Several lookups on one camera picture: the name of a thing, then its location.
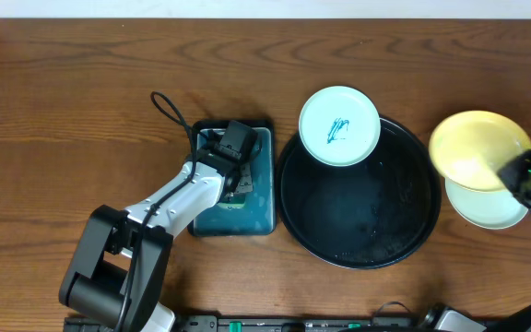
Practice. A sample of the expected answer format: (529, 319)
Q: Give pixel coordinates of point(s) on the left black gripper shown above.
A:
(236, 180)

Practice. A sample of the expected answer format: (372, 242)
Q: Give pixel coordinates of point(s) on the green yellow sponge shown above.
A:
(232, 201)

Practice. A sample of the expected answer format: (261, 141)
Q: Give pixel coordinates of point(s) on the mint plate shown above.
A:
(339, 126)
(489, 210)

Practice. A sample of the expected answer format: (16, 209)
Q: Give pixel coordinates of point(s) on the yellow plate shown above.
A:
(469, 148)

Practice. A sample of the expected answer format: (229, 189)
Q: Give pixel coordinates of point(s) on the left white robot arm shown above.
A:
(116, 273)

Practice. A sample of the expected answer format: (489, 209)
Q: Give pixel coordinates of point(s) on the rectangular tray with soapy water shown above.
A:
(258, 216)

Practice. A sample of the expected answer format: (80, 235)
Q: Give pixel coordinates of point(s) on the round black tray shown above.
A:
(369, 215)

